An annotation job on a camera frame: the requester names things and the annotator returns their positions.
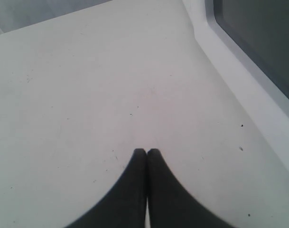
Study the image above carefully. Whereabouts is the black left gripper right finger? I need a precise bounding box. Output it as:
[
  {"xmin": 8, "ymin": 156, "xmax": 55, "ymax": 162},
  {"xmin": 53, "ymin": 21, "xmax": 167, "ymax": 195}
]
[{"xmin": 147, "ymin": 149, "xmax": 232, "ymax": 228}]

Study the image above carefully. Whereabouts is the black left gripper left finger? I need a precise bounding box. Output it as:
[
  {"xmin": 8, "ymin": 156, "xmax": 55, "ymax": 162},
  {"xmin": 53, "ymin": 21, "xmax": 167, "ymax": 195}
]
[{"xmin": 68, "ymin": 149, "xmax": 147, "ymax": 228}]

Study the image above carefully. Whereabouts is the white microwave oven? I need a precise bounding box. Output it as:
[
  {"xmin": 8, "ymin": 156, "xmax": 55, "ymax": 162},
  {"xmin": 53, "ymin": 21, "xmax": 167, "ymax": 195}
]
[{"xmin": 182, "ymin": 0, "xmax": 289, "ymax": 148}]

